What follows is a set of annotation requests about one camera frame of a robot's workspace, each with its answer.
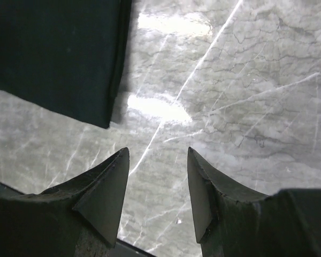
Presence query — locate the black t shirt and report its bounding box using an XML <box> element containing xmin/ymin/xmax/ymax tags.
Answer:
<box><xmin>0</xmin><ymin>0</ymin><xmax>133</xmax><ymax>129</ymax></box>

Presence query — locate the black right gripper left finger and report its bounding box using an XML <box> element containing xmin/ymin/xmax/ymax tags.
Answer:
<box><xmin>0</xmin><ymin>148</ymin><xmax>129</xmax><ymax>256</ymax></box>

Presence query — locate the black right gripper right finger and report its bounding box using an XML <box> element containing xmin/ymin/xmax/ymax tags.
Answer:
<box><xmin>187</xmin><ymin>148</ymin><xmax>321</xmax><ymax>256</ymax></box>

